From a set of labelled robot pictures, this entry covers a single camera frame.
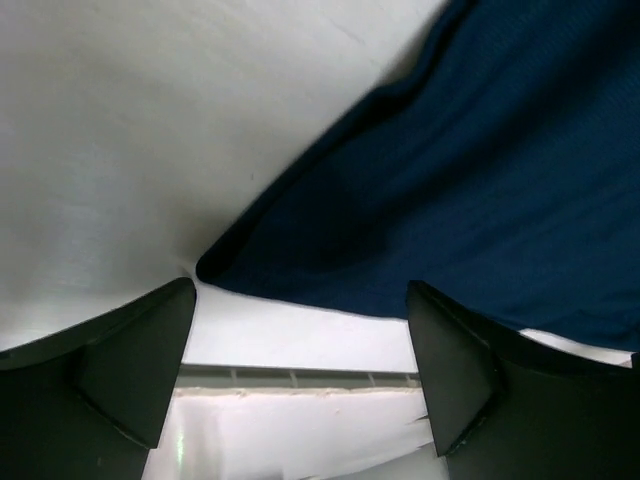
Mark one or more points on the navy blue shorts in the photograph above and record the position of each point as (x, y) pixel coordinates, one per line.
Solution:
(503, 170)

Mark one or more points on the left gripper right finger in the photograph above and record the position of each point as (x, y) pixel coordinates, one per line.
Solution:
(503, 406)

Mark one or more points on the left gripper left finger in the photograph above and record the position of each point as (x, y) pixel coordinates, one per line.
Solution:
(90, 402)

